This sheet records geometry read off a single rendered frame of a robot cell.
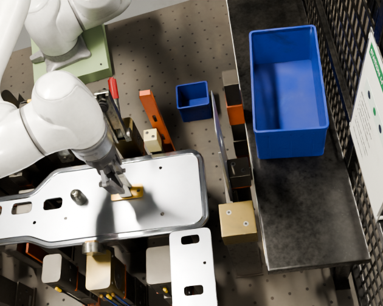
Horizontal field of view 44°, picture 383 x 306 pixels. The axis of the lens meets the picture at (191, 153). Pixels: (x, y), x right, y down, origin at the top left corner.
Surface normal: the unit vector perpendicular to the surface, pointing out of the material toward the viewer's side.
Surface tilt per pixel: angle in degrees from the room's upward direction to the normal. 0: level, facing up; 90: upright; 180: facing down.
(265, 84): 0
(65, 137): 90
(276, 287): 0
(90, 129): 91
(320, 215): 0
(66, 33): 92
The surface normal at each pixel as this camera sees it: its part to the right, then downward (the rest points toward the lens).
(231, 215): -0.17, -0.48
